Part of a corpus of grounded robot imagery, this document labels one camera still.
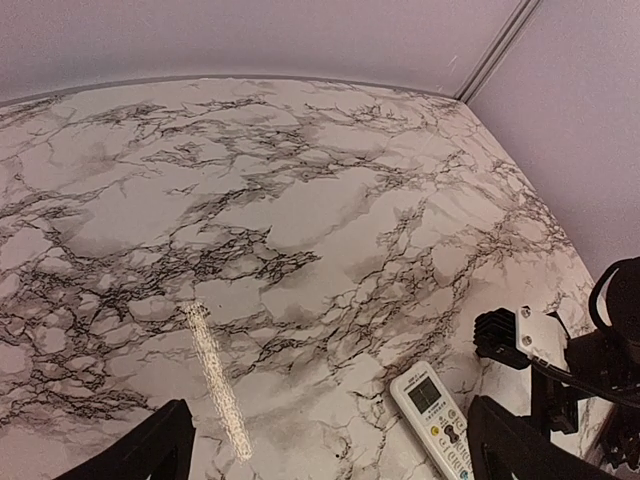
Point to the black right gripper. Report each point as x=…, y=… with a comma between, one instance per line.
x=601, y=365

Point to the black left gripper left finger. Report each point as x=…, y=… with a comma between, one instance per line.
x=160, y=447

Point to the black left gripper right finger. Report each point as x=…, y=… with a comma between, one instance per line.
x=503, y=446

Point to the white remote control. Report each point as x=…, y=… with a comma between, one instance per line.
x=435, y=419

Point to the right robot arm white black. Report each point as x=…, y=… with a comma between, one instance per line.
x=613, y=305

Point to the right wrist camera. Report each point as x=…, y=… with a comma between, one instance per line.
x=516, y=338

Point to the right aluminium frame post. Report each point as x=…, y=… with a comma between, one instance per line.
x=498, y=48

